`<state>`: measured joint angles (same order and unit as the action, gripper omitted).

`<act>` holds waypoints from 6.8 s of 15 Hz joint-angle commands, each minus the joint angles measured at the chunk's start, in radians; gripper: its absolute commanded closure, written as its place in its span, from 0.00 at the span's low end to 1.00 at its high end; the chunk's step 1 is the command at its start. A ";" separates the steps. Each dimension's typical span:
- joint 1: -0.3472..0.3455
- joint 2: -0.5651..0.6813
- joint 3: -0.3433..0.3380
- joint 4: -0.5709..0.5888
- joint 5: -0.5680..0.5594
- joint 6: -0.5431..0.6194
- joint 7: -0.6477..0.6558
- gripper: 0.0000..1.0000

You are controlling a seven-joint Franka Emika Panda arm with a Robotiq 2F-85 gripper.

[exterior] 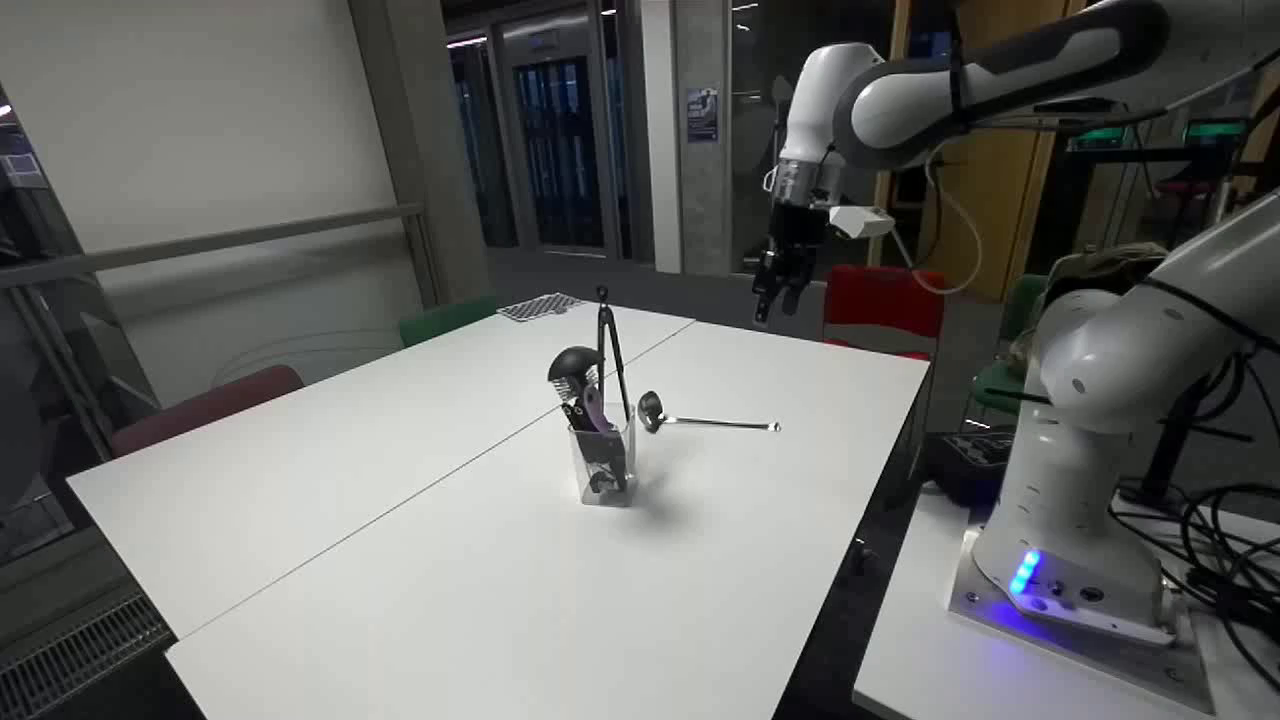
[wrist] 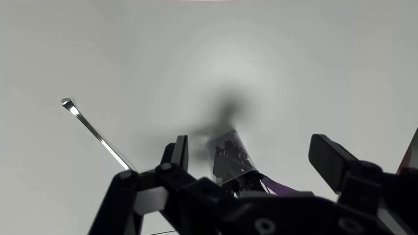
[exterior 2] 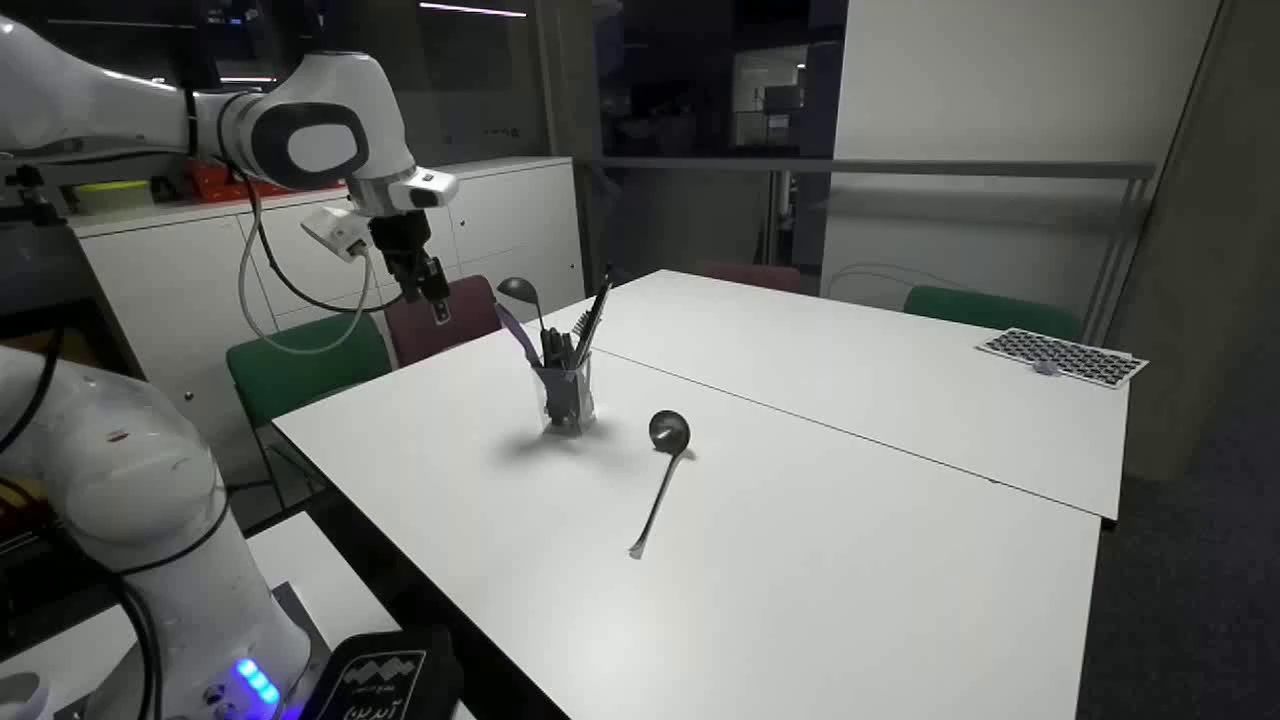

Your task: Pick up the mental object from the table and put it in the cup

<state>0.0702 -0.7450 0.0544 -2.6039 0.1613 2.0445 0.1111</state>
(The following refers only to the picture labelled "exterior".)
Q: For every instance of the black patterned keyboard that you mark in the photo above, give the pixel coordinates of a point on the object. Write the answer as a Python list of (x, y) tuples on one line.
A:
[(543, 307)]

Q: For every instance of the black plastic ladle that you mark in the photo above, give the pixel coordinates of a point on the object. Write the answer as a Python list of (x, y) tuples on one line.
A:
[(575, 362)]

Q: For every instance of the green chair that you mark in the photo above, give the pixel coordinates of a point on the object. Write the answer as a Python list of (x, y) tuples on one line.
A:
[(446, 318), (1025, 307)]

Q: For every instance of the olive backpack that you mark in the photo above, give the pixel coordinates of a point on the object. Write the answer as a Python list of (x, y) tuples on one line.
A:
[(1081, 264)]

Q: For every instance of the floor vent grate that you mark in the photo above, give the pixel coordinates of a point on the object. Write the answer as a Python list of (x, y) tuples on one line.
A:
[(73, 655)]

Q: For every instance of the black control box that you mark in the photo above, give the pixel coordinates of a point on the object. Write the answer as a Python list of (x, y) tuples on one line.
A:
[(960, 462)]

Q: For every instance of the green glowing sign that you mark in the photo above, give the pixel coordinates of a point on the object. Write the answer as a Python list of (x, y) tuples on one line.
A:
[(1104, 134), (1219, 130)]

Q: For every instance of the small poster on pillar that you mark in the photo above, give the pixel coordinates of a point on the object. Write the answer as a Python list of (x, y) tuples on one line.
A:
[(700, 113)]

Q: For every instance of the metal ladle spoon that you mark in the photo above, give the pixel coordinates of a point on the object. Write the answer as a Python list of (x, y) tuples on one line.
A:
[(650, 408)]

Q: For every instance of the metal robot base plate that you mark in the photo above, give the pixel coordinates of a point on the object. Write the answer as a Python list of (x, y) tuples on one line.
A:
[(1086, 641)]

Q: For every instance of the dark red chair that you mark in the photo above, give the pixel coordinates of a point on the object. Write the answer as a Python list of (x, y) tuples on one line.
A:
[(202, 404)]

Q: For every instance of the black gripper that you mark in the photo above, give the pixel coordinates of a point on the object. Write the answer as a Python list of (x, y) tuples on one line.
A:
[(797, 241)]

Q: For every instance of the grey metal handrail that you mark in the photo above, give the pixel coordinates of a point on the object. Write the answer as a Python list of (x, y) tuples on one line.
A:
[(202, 247)]

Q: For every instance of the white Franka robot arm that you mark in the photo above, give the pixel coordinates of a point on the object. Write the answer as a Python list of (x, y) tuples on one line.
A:
[(1095, 372)]

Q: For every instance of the long thin dark utensil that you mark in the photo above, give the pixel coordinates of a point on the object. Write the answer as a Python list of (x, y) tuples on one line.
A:
[(610, 349)]

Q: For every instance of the glass double door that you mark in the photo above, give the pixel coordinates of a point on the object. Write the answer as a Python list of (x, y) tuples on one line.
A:
[(554, 134)]

